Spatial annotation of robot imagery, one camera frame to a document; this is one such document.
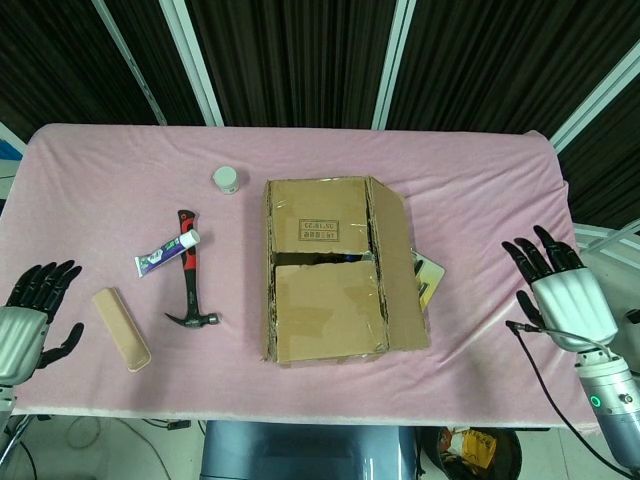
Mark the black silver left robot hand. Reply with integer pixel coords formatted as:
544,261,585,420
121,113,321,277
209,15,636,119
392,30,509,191
0,258,85,387

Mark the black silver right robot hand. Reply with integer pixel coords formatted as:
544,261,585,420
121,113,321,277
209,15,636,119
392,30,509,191
501,225,621,352

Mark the brown cardboard shipping box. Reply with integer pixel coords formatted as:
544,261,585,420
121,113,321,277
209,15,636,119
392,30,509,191
260,174,432,367

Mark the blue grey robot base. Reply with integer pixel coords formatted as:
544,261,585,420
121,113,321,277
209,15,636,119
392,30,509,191
201,420,419,480

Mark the beige oblong plastic case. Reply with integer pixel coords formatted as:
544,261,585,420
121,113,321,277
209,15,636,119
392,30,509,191
91,286,152,373

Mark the yellow razor blister pack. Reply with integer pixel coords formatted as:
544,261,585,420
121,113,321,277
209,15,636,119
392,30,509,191
410,249,445,314

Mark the black trash bin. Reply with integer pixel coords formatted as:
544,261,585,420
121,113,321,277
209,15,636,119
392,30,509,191
419,426,524,480

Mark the purple white toothpaste tube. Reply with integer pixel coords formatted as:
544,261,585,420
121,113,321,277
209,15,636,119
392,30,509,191
134,229,201,278

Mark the pink tablecloth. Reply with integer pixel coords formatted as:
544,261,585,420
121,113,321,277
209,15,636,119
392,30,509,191
0,123,601,431

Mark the yellow snack wrapper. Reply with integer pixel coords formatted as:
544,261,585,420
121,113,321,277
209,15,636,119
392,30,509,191
439,428,497,470

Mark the red black claw hammer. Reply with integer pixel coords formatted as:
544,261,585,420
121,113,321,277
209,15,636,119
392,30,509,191
164,208,221,330

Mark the small white cream jar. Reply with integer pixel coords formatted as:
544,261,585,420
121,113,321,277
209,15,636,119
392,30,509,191
211,166,240,197

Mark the white metal frame rail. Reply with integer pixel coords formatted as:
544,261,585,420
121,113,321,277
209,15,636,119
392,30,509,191
572,222,640,261

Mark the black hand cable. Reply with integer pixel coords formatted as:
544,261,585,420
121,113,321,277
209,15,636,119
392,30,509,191
505,319,636,476

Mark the white metal frame post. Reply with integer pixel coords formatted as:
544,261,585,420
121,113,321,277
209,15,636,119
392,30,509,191
159,0,225,127
547,47,640,154
371,0,417,131

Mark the thin white frame post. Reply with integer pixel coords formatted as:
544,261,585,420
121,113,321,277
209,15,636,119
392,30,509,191
92,0,167,126

